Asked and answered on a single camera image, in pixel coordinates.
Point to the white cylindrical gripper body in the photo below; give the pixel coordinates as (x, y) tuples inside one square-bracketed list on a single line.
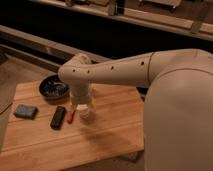
[(81, 99)]

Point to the black rectangular eraser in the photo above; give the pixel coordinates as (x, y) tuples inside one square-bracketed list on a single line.
[(58, 117)]

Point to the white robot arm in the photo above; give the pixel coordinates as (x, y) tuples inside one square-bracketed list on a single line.
[(178, 108)]

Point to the red marker pen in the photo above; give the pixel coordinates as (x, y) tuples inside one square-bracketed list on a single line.
[(70, 116)]

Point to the black round bowl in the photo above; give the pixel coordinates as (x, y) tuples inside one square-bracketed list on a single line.
[(53, 88)]

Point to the blue grey sponge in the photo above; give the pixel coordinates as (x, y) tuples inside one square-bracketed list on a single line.
[(25, 111)]

